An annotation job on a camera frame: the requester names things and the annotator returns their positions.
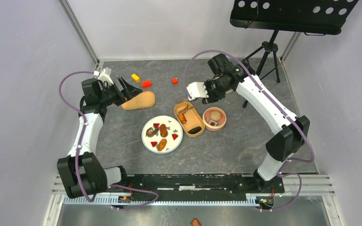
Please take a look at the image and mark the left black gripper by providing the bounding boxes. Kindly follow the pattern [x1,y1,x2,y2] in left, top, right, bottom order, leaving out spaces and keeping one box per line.
[99,76,142,107]

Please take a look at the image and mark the white steamed bun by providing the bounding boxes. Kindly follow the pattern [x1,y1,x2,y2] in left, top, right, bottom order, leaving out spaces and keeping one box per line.
[209,110,222,122]

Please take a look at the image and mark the sushi piece red centre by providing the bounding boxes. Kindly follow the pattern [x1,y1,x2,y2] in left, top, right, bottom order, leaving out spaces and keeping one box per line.
[208,120,218,127]

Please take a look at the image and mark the fried chicken wing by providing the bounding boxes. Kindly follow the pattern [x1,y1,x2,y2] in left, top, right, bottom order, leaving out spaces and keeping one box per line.
[177,105,189,124]

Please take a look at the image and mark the black sea cucumber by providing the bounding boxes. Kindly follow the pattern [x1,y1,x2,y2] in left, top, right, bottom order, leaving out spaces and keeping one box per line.
[188,126,202,135]

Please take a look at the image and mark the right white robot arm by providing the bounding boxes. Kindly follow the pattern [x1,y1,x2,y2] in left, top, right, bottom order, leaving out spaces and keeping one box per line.
[200,53,310,192]

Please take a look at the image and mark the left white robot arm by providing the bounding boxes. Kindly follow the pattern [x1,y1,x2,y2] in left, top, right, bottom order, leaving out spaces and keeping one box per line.
[57,77,142,202]

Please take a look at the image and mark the tan oblong box lid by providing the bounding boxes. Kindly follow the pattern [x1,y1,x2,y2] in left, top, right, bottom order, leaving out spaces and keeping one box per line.
[121,91,156,110]

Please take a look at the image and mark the tan oblong lunch box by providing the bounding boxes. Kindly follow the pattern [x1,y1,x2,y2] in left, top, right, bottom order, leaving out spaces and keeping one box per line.
[173,102,205,137]

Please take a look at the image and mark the yellow block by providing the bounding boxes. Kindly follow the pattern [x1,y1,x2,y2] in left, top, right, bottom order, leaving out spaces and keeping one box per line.
[131,73,140,83]

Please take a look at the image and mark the large red block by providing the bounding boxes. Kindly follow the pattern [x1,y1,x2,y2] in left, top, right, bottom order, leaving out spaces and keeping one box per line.
[141,80,152,89]

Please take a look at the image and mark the pink round bowl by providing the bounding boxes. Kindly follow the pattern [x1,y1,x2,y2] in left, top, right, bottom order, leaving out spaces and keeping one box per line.
[202,107,227,131]

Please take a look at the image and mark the small red cube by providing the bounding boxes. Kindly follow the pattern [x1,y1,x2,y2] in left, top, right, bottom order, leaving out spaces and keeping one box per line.
[172,78,178,85]

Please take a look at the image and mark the white patterned plate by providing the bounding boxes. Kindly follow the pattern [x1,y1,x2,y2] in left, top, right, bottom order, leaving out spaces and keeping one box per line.
[141,115,183,154]

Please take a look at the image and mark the fried chicken piece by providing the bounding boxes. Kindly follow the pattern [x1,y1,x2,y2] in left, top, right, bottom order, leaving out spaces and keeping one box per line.
[159,124,168,137]

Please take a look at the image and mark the fried chicken nugget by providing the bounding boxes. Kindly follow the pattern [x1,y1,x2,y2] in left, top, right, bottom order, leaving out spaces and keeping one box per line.
[157,138,167,152]

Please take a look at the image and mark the black music stand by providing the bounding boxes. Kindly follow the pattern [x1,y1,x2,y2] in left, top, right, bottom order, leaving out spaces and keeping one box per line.
[229,0,360,108]

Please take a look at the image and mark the brown object at bottom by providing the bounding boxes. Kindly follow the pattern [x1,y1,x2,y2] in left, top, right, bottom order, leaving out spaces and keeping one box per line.
[190,218,202,226]

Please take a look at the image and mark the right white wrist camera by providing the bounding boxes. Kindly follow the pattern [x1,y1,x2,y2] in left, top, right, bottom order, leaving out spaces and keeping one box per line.
[186,82,208,101]

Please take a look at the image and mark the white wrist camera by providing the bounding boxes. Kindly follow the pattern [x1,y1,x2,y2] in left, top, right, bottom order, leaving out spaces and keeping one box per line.
[186,82,208,101]
[93,67,114,87]

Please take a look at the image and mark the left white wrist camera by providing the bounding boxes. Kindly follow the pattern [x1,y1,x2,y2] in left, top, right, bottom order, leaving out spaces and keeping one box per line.
[93,67,114,87]

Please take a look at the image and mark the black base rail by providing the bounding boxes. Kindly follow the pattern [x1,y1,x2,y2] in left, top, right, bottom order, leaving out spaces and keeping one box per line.
[99,173,285,203]

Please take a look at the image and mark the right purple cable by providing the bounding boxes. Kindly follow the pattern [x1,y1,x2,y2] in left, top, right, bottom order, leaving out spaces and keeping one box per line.
[183,49,315,213]

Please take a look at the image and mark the purple cable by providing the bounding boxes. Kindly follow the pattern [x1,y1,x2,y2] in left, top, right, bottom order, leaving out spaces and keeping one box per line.
[58,71,159,211]
[183,49,315,213]

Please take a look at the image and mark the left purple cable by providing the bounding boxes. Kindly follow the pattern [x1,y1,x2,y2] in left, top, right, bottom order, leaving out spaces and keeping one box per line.
[58,71,159,211]

